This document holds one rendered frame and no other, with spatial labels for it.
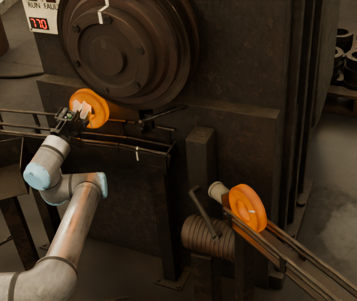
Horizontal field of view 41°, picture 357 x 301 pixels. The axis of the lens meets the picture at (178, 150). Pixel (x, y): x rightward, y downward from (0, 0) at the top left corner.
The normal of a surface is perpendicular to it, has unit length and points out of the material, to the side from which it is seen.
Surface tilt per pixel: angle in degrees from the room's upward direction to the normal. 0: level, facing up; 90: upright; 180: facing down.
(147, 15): 52
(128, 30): 90
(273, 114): 0
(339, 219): 0
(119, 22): 90
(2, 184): 5
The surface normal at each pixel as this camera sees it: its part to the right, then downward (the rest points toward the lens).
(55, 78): -0.07, -0.80
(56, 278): 0.58, -0.49
